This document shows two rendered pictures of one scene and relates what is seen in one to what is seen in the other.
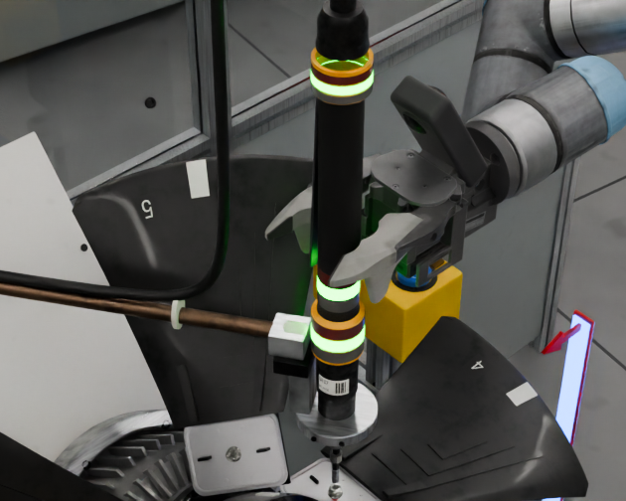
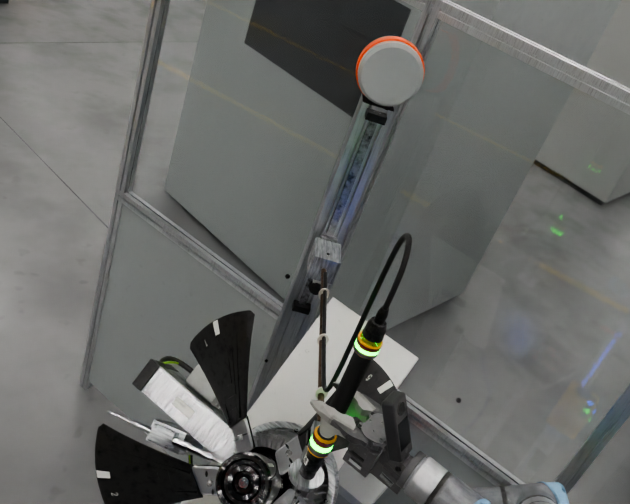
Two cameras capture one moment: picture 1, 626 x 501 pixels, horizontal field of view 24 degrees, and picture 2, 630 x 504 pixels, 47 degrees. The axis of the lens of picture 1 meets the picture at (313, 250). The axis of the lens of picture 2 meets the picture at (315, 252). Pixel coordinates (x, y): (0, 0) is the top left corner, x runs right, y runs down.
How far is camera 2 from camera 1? 0.93 m
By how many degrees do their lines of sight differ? 53
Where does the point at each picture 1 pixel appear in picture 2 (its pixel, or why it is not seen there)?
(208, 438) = (294, 444)
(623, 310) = not seen: outside the picture
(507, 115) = (431, 465)
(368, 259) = (323, 409)
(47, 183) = (400, 372)
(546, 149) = (423, 489)
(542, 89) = (457, 483)
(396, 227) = (345, 420)
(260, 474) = (282, 465)
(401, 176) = (377, 423)
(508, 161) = (406, 470)
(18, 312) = not seen: hidden behind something
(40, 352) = not seen: hidden behind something
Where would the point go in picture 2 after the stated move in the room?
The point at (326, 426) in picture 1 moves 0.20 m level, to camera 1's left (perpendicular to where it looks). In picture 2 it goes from (295, 468) to (279, 391)
